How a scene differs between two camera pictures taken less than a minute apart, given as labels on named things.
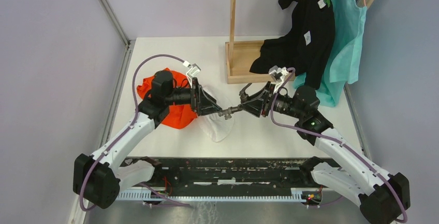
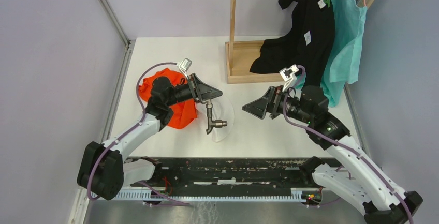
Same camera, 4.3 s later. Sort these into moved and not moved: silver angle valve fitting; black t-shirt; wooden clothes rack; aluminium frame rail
Moved: silver angle valve fitting
Not moved: black t-shirt; wooden clothes rack; aluminium frame rail
